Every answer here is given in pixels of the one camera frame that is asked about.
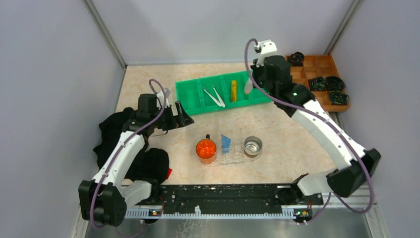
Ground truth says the white toothpaste tube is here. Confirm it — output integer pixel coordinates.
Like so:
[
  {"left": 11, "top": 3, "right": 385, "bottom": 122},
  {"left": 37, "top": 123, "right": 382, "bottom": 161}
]
[{"left": 243, "top": 80, "right": 253, "bottom": 95}]

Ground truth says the orange plastic mug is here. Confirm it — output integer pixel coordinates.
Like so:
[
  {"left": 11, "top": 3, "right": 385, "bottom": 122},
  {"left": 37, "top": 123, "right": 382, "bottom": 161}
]
[{"left": 195, "top": 134, "right": 217, "bottom": 165}]

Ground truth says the blue toothpaste tube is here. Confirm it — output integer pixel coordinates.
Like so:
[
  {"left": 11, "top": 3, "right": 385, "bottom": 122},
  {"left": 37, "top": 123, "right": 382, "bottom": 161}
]
[{"left": 221, "top": 134, "right": 231, "bottom": 153}]

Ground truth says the green compartment bin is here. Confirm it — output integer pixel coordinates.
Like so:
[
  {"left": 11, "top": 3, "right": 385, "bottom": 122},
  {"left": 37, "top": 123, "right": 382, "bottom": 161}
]
[{"left": 175, "top": 71, "right": 272, "bottom": 116}]

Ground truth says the clear textured plastic tray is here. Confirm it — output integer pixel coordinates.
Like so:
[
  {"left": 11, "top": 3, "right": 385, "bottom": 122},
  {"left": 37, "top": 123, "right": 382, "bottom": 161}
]
[{"left": 207, "top": 141, "right": 263, "bottom": 167}]

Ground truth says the steel cup orange sleeve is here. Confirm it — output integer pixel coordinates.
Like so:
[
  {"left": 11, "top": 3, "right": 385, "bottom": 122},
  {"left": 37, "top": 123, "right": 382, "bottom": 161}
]
[{"left": 243, "top": 136, "right": 263, "bottom": 158}]

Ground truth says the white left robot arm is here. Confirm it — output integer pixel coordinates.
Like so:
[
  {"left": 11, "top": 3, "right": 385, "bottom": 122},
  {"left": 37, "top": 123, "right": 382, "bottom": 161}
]
[{"left": 78, "top": 91, "right": 194, "bottom": 227}]

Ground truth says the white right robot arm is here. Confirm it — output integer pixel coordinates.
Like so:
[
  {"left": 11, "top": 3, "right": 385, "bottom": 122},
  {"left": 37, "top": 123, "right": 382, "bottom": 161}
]
[{"left": 250, "top": 55, "right": 381, "bottom": 198}]

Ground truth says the brown wooden compartment tray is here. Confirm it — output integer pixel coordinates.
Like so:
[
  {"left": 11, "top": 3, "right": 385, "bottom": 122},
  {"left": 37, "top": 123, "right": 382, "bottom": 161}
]
[{"left": 286, "top": 52, "right": 350, "bottom": 112}]

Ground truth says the yellow toothpaste tube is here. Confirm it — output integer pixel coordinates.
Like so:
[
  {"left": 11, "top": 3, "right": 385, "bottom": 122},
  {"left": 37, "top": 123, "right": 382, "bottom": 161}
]
[{"left": 230, "top": 80, "right": 237, "bottom": 103}]

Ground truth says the black cloth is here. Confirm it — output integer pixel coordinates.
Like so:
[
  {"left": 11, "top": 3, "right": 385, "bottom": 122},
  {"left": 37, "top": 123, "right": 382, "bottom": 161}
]
[{"left": 93, "top": 107, "right": 169, "bottom": 184}]

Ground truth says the red tag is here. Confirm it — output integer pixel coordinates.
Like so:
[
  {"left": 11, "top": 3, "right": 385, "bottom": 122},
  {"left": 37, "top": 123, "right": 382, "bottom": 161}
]
[{"left": 166, "top": 168, "right": 172, "bottom": 180}]

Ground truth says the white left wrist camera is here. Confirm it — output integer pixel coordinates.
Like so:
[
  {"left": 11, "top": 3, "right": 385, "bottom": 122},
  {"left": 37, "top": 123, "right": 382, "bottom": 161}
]
[{"left": 156, "top": 88, "right": 171, "bottom": 109}]

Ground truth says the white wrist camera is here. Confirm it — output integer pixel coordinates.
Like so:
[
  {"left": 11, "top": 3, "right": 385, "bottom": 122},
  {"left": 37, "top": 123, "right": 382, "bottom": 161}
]
[
  {"left": 254, "top": 40, "right": 277, "bottom": 67},
  {"left": 156, "top": 88, "right": 171, "bottom": 109}
]

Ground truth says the black coiled cable top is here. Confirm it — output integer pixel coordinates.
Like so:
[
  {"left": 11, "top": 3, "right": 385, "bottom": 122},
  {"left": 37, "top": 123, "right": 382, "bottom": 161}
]
[{"left": 288, "top": 52, "right": 305, "bottom": 67}]

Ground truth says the black coiled cable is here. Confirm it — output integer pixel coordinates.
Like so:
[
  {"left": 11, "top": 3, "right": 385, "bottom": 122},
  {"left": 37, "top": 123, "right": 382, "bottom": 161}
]
[
  {"left": 324, "top": 76, "right": 346, "bottom": 92},
  {"left": 308, "top": 76, "right": 328, "bottom": 92},
  {"left": 288, "top": 52, "right": 305, "bottom": 67},
  {"left": 328, "top": 90, "right": 349, "bottom": 106}
]

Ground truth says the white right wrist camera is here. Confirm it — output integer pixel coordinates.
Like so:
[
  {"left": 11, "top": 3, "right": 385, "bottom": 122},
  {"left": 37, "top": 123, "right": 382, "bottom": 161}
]
[{"left": 254, "top": 40, "right": 277, "bottom": 67}]

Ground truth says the black coiled cable middle left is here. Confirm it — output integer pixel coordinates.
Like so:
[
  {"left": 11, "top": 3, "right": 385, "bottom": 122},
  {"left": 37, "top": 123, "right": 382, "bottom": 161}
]
[{"left": 308, "top": 76, "right": 328, "bottom": 92}]

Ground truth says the black coiled cable middle right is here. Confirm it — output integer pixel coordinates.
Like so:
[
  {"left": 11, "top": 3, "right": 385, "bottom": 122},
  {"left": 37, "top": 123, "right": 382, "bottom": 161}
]
[{"left": 324, "top": 76, "right": 346, "bottom": 92}]

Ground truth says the black coiled cable bottom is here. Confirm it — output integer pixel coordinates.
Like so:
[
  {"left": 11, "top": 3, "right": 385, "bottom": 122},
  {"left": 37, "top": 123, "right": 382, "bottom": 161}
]
[{"left": 328, "top": 90, "right": 349, "bottom": 106}]

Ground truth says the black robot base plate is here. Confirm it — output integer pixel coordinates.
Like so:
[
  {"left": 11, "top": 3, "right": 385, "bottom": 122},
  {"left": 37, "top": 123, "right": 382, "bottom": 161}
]
[{"left": 127, "top": 183, "right": 324, "bottom": 219}]

